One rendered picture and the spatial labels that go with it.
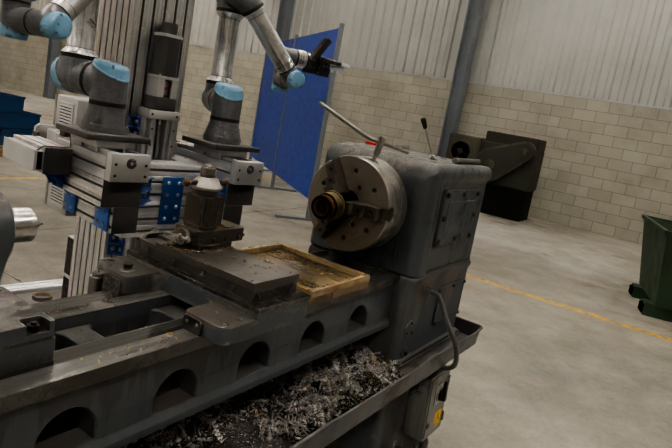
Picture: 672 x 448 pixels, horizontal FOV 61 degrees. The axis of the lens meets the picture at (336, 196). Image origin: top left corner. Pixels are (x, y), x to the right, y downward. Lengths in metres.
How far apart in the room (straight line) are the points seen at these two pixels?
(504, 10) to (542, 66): 1.40
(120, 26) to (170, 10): 0.19
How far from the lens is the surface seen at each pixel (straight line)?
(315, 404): 1.65
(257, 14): 2.35
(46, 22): 1.83
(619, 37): 11.86
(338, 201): 1.73
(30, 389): 1.04
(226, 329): 1.20
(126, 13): 2.29
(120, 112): 2.03
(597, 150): 11.61
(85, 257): 2.47
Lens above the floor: 1.37
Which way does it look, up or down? 9 degrees down
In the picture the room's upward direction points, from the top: 10 degrees clockwise
